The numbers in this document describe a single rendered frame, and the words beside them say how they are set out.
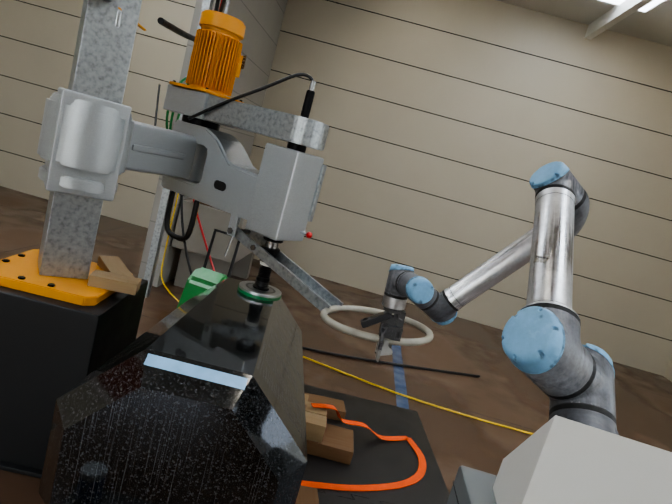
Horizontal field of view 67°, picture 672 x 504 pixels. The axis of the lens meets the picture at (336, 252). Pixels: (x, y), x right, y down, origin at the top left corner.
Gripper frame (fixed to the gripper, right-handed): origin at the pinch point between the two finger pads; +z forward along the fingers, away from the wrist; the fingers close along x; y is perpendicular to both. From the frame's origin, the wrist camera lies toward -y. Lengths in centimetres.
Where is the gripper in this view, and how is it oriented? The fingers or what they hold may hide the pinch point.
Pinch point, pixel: (376, 356)
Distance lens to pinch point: 201.8
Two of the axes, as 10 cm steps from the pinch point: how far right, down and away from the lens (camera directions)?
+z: -2.1, 9.7, 1.4
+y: 9.8, 2.1, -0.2
